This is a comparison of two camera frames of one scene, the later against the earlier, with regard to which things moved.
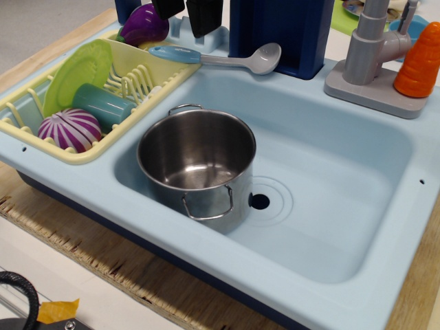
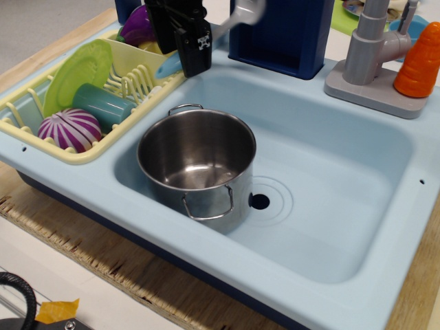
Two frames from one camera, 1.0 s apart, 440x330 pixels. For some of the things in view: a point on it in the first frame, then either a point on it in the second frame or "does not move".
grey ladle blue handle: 262,60 to 245,12
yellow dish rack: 91,91 does not move
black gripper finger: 167,8 to 164,31
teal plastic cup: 108,108 does not move
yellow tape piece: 57,311 does not move
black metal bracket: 19,323 does not move
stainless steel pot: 204,157 does not move
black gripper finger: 205,15 to 194,44
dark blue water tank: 301,28 does not move
